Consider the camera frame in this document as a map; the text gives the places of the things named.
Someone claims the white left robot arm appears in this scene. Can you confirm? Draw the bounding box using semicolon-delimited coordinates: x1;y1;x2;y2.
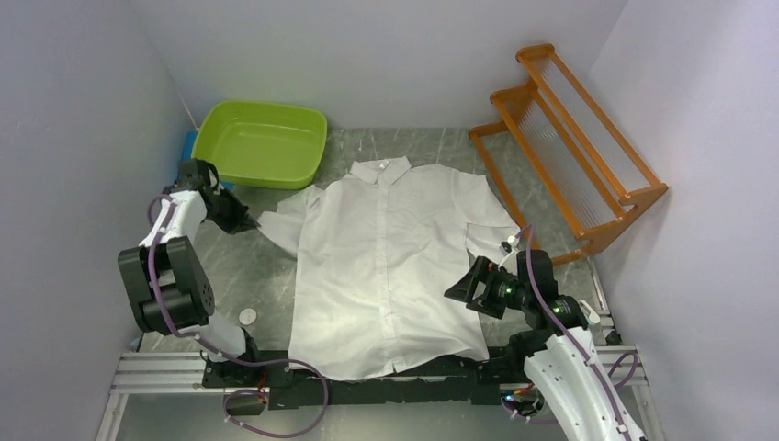
118;159;264;386

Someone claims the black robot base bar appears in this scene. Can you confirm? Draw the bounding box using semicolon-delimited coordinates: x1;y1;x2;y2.
201;339;529;410

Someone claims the green plastic basin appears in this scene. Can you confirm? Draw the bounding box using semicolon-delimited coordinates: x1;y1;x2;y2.
192;100;328;189

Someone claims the blue flat mat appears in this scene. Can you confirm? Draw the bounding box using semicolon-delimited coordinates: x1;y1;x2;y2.
180;130;234;190

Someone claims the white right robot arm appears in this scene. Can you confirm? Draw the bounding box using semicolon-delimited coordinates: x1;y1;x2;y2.
445;249;646;440

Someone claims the white button-up shirt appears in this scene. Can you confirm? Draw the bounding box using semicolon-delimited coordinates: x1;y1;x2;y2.
258;157;519;380

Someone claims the orange wooden rack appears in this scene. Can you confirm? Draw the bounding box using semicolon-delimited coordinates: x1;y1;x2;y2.
469;43;669;266

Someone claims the aluminium frame rail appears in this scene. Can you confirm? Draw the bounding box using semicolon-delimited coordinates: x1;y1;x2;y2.
97;345;665;440

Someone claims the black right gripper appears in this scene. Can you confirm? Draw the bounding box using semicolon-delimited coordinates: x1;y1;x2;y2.
445;255;530;319

